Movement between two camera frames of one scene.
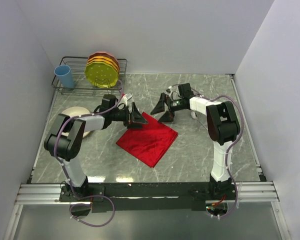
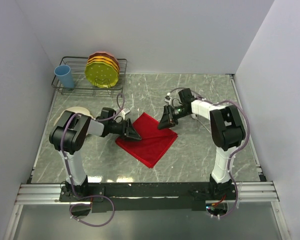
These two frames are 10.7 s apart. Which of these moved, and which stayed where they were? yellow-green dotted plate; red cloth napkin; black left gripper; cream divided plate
Moved: black left gripper
Stayed: red cloth napkin; cream divided plate; yellow-green dotted plate
